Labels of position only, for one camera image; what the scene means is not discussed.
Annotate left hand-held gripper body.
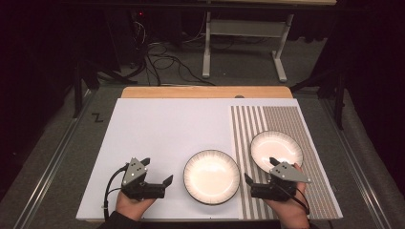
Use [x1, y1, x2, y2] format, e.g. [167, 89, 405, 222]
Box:
[120, 156, 167, 201]

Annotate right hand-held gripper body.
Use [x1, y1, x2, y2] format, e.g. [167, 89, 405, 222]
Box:
[249, 161, 312, 202]

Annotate white plate with dark rim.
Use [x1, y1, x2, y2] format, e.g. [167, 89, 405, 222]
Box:
[182, 149, 242, 206]
[249, 130, 305, 175]

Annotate person's left hand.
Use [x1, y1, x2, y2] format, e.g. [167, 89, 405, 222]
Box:
[115, 190, 158, 222]

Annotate person's right hand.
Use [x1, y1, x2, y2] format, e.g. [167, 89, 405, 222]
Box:
[263, 181, 310, 229]

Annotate white board with striped section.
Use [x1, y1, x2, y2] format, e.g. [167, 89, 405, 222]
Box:
[75, 97, 344, 221]

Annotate black metal stand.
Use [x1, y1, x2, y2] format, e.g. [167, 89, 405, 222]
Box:
[289, 63, 347, 131]
[72, 59, 139, 119]

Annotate black equipment with red light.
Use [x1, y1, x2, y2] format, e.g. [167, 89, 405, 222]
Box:
[127, 9, 151, 66]

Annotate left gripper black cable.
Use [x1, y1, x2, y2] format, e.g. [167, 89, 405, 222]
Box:
[102, 163, 130, 222]

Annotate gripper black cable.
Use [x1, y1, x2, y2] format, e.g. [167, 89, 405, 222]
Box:
[102, 163, 130, 222]
[293, 186, 310, 216]

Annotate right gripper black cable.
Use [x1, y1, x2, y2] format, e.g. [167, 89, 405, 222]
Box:
[293, 186, 310, 216]

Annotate aluminium floor rail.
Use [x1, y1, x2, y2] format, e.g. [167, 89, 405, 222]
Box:
[319, 98, 394, 229]
[12, 90, 97, 229]

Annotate long black floor cable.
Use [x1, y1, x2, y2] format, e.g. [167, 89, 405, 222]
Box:
[145, 54, 216, 87]

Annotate looped black floor cable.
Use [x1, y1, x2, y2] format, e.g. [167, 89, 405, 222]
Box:
[146, 42, 177, 72]

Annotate white metal table frame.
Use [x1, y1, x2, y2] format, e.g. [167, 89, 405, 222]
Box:
[197, 0, 338, 83]

